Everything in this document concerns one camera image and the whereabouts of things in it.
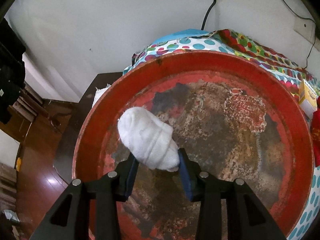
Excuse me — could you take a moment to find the white sock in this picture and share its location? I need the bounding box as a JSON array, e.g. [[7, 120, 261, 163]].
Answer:
[[117, 107, 180, 172]]

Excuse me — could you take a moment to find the red sock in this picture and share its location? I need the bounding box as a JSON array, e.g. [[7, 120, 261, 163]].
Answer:
[[311, 96, 320, 167]]

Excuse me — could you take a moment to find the yellow cartoon face medicine box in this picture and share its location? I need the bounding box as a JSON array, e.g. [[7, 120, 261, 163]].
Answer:
[[298, 79, 317, 115]]

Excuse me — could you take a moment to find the dark wooden side furniture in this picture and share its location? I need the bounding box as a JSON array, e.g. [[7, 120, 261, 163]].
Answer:
[[0, 72, 123, 240]]

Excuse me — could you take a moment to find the red rusty round tray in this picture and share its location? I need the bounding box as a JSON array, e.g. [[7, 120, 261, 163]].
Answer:
[[72, 51, 314, 235]]

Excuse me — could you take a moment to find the colourful polka dot bedsheet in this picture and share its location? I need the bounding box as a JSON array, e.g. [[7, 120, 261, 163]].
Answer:
[[123, 29, 319, 239]]

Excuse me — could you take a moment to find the white wall socket plate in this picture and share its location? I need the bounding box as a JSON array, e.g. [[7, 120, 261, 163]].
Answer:
[[293, 17, 316, 43]]

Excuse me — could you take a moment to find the black power cable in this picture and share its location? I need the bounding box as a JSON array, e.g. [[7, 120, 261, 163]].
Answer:
[[200, 0, 218, 32]]

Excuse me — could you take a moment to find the thin black wall cable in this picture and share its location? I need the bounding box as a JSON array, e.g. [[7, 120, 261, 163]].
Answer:
[[266, 0, 317, 68]]

